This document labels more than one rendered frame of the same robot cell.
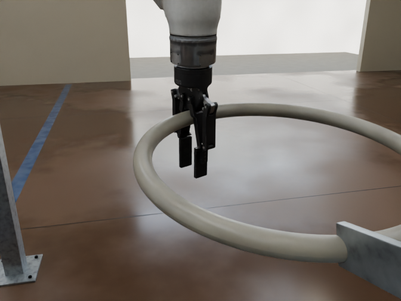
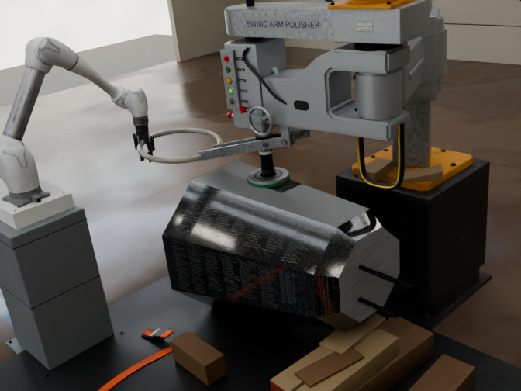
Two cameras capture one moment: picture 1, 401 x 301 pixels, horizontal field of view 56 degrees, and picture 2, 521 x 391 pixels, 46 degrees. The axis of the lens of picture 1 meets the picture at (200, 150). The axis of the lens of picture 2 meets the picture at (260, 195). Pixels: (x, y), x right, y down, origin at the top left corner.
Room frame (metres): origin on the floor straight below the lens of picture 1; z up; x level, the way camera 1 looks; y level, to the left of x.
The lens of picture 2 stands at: (-2.61, 1.13, 2.03)
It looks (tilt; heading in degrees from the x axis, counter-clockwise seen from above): 24 degrees down; 331
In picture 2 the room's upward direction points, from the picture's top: 6 degrees counter-clockwise
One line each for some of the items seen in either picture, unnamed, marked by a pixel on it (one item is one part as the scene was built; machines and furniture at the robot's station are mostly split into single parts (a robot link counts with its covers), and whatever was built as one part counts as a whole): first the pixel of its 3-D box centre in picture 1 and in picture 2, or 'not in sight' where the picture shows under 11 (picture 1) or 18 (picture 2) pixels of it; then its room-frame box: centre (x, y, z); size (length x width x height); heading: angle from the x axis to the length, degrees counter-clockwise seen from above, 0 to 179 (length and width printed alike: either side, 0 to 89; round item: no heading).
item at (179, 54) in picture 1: (193, 49); (140, 119); (0.74, 0.01, 1.08); 0.09 x 0.09 x 0.06
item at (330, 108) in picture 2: not in sight; (324, 96); (-0.41, -0.46, 1.30); 0.74 x 0.23 x 0.49; 19
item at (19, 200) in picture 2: not in sight; (27, 193); (0.52, 0.75, 0.91); 0.22 x 0.18 x 0.06; 17
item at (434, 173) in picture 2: not in sight; (421, 173); (-0.49, -0.97, 0.80); 0.20 x 0.10 x 0.05; 49
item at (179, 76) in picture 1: (193, 87); (142, 131); (0.75, 0.01, 1.00); 0.08 x 0.07 x 0.09; 36
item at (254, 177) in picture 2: not in sight; (268, 175); (-0.03, -0.35, 0.84); 0.21 x 0.21 x 0.01
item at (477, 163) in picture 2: not in sight; (412, 228); (-0.29, -1.10, 0.37); 0.66 x 0.66 x 0.74; 12
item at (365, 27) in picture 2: not in sight; (313, 24); (-0.36, -0.46, 1.62); 0.96 x 0.25 x 0.17; 19
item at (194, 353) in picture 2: not in sight; (198, 357); (-0.18, 0.25, 0.07); 0.30 x 0.12 x 0.12; 10
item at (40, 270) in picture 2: not in sight; (49, 278); (0.54, 0.75, 0.40); 0.50 x 0.50 x 0.80; 13
